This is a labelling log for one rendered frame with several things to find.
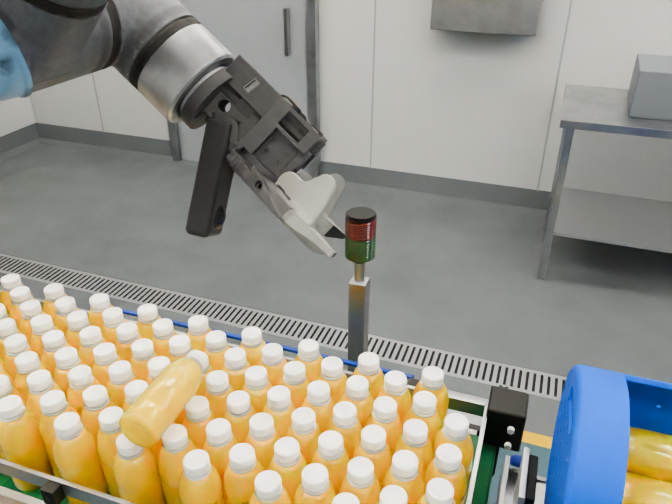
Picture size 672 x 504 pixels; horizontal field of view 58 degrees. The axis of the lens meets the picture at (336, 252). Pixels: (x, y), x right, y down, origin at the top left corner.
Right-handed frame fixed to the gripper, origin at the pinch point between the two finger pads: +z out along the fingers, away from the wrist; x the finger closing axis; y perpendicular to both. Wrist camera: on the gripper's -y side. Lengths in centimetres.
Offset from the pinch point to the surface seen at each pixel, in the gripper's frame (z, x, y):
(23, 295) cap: -38, 61, -63
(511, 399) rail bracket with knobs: 44, 50, -4
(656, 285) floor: 146, 277, 69
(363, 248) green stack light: 6, 62, -5
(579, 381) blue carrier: 37.0, 22.5, 7.7
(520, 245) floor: 88, 313, 36
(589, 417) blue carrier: 38.7, 16.8, 5.4
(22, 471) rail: -10, 32, -68
